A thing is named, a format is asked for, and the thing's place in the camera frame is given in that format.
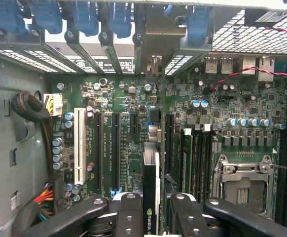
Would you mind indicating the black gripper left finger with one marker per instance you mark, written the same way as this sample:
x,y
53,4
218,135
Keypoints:
x,y
131,217

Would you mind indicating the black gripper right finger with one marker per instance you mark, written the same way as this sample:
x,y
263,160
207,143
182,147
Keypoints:
x,y
188,219

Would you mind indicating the green installed RAM stick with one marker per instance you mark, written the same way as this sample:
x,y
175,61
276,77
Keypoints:
x,y
187,160

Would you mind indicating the black RAM slot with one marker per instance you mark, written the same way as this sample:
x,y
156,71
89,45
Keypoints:
x,y
196,160
203,160
210,160

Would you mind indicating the metal CPU socket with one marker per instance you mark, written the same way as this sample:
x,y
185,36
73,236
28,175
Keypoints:
x,y
242,187

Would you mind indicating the green motherboard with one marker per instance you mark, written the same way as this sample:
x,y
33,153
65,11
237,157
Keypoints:
x,y
128,153

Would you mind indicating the black expansion slot blue latch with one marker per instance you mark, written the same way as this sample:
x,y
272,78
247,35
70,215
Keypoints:
x,y
116,153

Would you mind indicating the long black expansion slot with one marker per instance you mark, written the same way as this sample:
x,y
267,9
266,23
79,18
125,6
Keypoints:
x,y
99,153
169,143

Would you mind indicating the white expansion slot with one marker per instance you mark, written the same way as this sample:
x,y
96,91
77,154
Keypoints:
x,y
80,148

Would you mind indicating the short black expansion slot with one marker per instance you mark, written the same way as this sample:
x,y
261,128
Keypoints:
x,y
133,123

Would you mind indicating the white power connector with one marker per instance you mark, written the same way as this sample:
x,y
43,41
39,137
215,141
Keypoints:
x,y
56,103

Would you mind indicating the black open PC case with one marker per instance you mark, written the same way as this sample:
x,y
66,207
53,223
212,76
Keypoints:
x,y
5,148

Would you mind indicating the perforated metal slot cover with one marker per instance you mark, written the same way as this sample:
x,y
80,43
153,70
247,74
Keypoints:
x,y
15,58
49,61
180,64

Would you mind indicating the silver USB port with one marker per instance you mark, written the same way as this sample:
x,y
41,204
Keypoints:
x,y
211,65
226,65

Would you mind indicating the plain metal slot cover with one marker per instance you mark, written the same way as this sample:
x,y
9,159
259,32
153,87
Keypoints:
x,y
84,54
112,59

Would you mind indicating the tall silver rear port block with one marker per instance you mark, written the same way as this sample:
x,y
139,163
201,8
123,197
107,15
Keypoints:
x,y
266,69

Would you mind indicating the blue card retention clip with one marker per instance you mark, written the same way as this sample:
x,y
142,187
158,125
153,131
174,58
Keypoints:
x,y
85,19
197,24
120,22
47,17
8,14

